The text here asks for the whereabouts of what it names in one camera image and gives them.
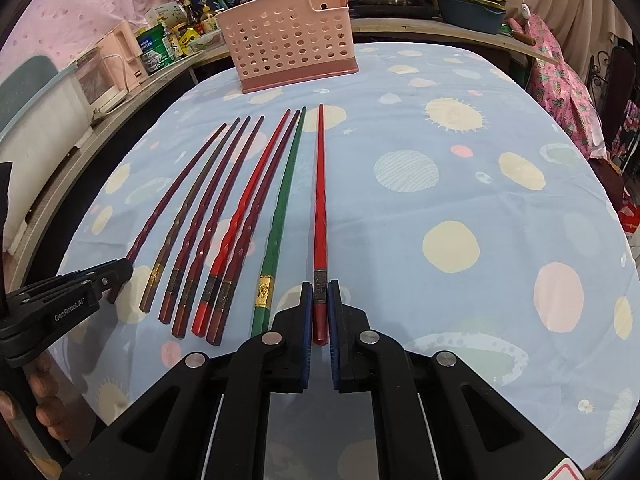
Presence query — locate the dark red plain chopstick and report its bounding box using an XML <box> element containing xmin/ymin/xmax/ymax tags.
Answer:
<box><xmin>105</xmin><ymin>122</ymin><xmax>228</xmax><ymax>305</ymax></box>

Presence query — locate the bright red chopstick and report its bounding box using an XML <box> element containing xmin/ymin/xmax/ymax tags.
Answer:
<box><xmin>314</xmin><ymin>104</ymin><xmax>329</xmax><ymax>346</ymax></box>

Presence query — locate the person's left hand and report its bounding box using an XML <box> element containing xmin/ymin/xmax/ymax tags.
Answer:
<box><xmin>27</xmin><ymin>351</ymin><xmax>107</xmax><ymax>455</ymax></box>

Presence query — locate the brown chopstick gold band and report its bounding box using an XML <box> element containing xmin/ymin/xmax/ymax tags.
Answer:
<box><xmin>139</xmin><ymin>118</ymin><xmax>241</xmax><ymax>313</ymax></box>

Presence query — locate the green chopstick gold band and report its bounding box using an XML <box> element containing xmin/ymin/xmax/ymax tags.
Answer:
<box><xmin>250</xmin><ymin>106</ymin><xmax>307</xmax><ymax>337</ymax></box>

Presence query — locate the maroon chopstick dark band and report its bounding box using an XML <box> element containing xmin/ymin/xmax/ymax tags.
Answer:
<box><xmin>158</xmin><ymin>117</ymin><xmax>250</xmax><ymax>324</ymax></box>

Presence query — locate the red chopstick black band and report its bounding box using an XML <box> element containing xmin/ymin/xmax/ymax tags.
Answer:
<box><xmin>191</xmin><ymin>110</ymin><xmax>291</xmax><ymax>337</ymax></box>

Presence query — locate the maroon twisted chopstick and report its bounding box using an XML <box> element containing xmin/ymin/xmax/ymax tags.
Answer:
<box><xmin>171</xmin><ymin>116</ymin><xmax>265</xmax><ymax>339</ymax></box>

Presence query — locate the white plastic tub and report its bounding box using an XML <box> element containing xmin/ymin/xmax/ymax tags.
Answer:
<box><xmin>1</xmin><ymin>55</ymin><xmax>91</xmax><ymax>252</ymax></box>

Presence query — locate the blue dotted tablecloth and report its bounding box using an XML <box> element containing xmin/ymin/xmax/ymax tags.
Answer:
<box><xmin>62</xmin><ymin>44</ymin><xmax>639</xmax><ymax>467</ymax></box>

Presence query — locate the pink white toaster oven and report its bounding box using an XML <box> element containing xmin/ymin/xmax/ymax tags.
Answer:
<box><xmin>76</xmin><ymin>21</ymin><xmax>148</xmax><ymax>114</ymax></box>

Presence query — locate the green white canister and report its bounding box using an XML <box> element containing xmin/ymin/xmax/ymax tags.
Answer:
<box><xmin>137</xmin><ymin>24</ymin><xmax>175</xmax><ymax>75</ymax></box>

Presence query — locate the pink perforated utensil holder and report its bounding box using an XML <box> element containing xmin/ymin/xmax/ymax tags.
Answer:
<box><xmin>217</xmin><ymin>0</ymin><xmax>359</xmax><ymax>93</ymax></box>

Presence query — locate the pink floral cloth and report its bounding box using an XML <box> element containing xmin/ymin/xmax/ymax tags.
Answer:
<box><xmin>524</xmin><ymin>14</ymin><xmax>608</xmax><ymax>159</ymax></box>

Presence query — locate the dark teal basin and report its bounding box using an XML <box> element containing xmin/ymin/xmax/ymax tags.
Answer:
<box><xmin>436</xmin><ymin>0</ymin><xmax>506</xmax><ymax>35</ymax></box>

